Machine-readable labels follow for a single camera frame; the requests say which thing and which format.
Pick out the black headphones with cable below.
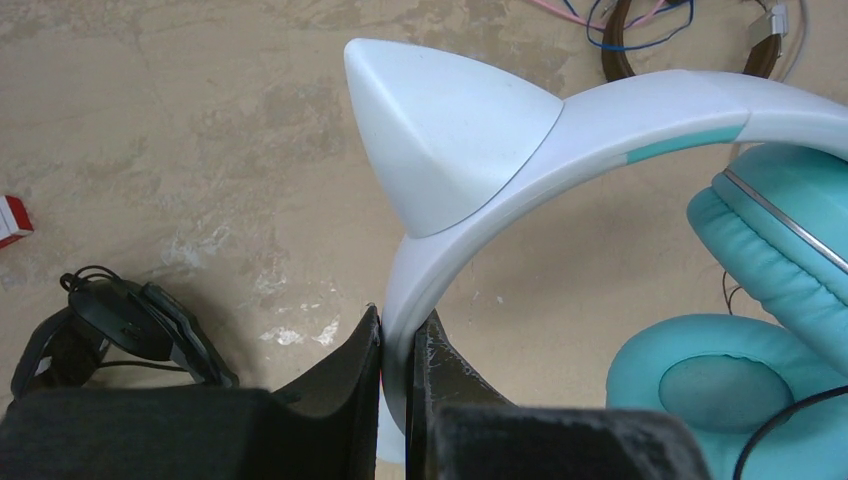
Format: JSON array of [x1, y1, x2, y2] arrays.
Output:
[[10, 265, 240, 400]]

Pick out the brown headphones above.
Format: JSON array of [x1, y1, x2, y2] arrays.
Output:
[[601, 0, 789, 82]]

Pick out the small red white box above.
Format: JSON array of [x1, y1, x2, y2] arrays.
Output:
[[0, 195, 34, 249]]

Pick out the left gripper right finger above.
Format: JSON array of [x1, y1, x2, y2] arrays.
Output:
[[407, 313, 710, 479]]

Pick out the pink headphones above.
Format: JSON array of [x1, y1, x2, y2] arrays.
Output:
[[527, 0, 675, 31]]

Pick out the teal white cat headphones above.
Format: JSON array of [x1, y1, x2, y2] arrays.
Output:
[[344, 39, 847, 479]]

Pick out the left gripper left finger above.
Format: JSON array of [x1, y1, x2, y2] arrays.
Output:
[[1, 306, 382, 479]]

